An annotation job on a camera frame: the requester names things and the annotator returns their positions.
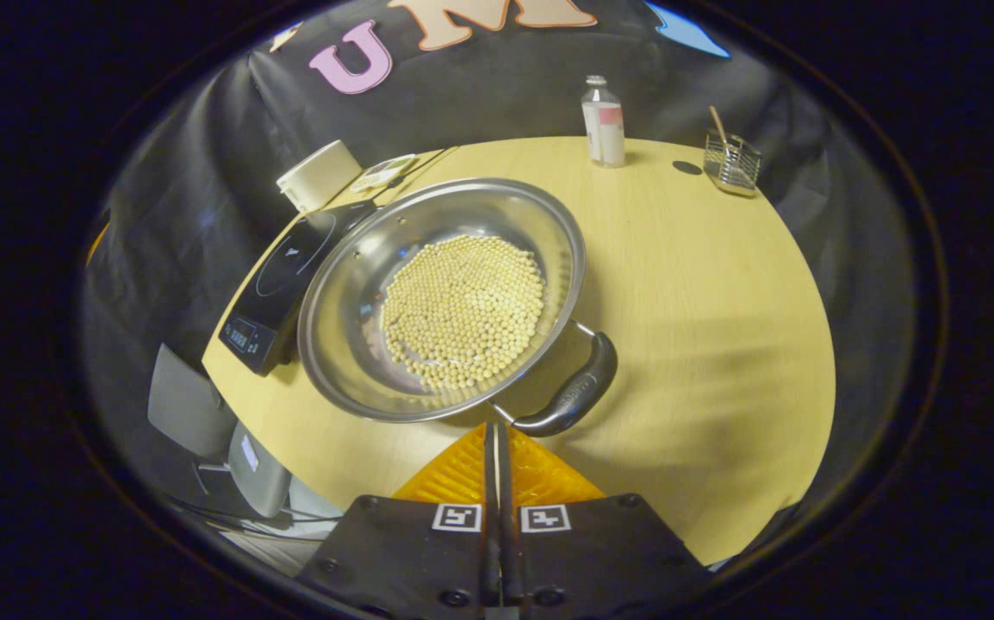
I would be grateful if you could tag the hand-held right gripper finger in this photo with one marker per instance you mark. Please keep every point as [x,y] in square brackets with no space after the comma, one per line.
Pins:
[505,551]
[491,551]

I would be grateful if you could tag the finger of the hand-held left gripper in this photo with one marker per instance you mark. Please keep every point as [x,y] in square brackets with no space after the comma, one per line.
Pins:
[98,243]

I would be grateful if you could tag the black induction cooktop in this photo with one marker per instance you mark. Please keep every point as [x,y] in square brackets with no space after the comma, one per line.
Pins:
[277,284]

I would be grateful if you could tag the white toaster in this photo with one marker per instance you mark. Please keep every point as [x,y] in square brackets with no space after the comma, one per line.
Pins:
[320,176]

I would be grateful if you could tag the grey box with white label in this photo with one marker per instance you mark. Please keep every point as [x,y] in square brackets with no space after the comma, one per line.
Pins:
[264,482]

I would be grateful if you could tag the pile of soybeans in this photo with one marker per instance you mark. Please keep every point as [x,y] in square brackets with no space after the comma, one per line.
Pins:
[462,310]

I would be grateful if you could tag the white divided bean dish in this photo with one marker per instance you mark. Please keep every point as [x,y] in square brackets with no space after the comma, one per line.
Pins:
[383,172]

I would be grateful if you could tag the black table grommet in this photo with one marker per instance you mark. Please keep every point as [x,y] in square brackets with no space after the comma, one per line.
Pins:
[686,168]

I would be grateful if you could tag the clear bottle with white label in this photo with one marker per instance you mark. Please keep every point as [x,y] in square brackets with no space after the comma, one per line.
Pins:
[605,129]

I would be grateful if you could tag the wooden stick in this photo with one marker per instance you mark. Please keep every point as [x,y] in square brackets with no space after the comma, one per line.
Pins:
[717,122]

